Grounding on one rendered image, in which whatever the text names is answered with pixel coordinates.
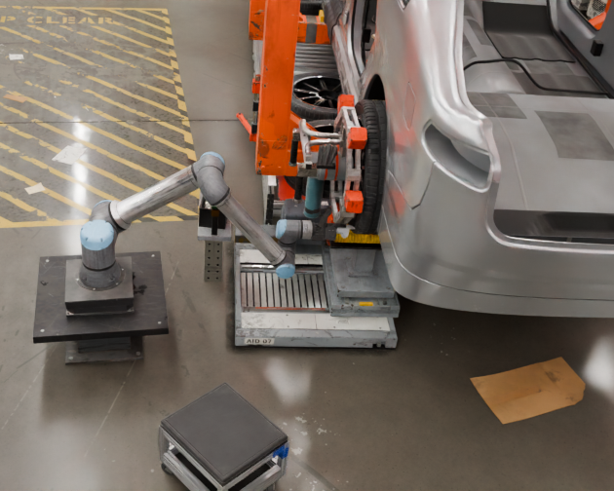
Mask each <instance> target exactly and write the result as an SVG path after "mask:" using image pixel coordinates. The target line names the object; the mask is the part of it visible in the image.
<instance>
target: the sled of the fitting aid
mask: <svg viewBox="0 0 614 491"><path fill-rule="evenodd" d="M322 261H323V268H324V274H325V281H326V293H327V299H328V306H329V311H330V316H331V317H380V318H397V317H398V316H399V311H400V307H401V306H400V302H399V298H398V295H397V292H396V291H395V294H394V298H363V297H337V294H336V288H335V282H334V276H333V271H332V265H331V259H330V254H329V248H323V255H322Z"/></svg>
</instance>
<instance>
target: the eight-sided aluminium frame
mask: <svg viewBox="0 0 614 491"><path fill-rule="evenodd" d="M342 120H343V122H344V126H345V132H346V175H345V186H344V193H343V192H342V181H339V180H338V191H334V180H331V181H330V193H329V202H330V203H331V208H332V215H333V222H334V223H335V224H348V222H349V221H350V220H351V219H352V218H354V216H355V214H354V213H349V212H346V209H345V206H344V198H345V191H346V190H350V183H351V181H354V187H353V191H359V185H360V181H361V171H362V170H361V149H355V168H354V169H352V149H348V137H347V135H348V133H349V130H350V128H351V127H358V128H360V127H361V126H360V125H359V121H358V117H357V114H356V109H355V107H346V106H342V108H341V109H340V112H339V114H338V116H337V117H336V118H335V121H334V131H333V133H338V131H340V129H341V122H342ZM351 120H352V121H353V125H354V126H351V124H350V121H351ZM336 203H339V208H340V211H337V206H336Z"/></svg>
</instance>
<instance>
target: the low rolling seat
mask: <svg viewBox="0 0 614 491"><path fill-rule="evenodd" d="M288 446H289V441H288V436H287V434H286V433H285V432H283V431H282V430H281V429H280V428H279V427H278V426H276V425H275V424H274V423H273V422H272V421H271V420H270V419H268V418H267V417H266V416H265V415H264V414H263V413H261V412H260V411H259V410H258V409H257V408H256V407H255V406H253V405H252V404H251V403H250V402H249V401H248V400H246V399H245V398H244V397H243V396H242V395H241V394H239V393H238V392H237V391H236V390H235V389H234V388H232V387H231V386H230V385H229V384H228V383H226V382H224V383H222V384H220V385H219V386H217V387H215V388H214V389H212V390H210V391H209V392H207V393H205V394H204V395H202V396H200V397H198V398H196V399H195V400H193V401H191V402H190V403H188V404H186V405H185V406H183V407H181V408H180V409H178V410H176V411H175V412H174V413H172V414H171V415H169V416H167V417H166V418H164V419H163V420H162V421H161V425H160V426H159V450H160V460H161V461H162V462H163V463H162V465H161V467H162V470H163V471H164V472H165V473H166V474H169V475H176V476H177V477H178V478H179V480H180V481H181V482H182V483H183V484H184V485H185V486H186V487H187V488H188V489H189V490H190V491H263V490H266V491H274V489H275V481H277V480H278V479H280V478H281V477H282V476H283V475H285V474H286V469H287V461H288ZM277 455H278V456H277Z"/></svg>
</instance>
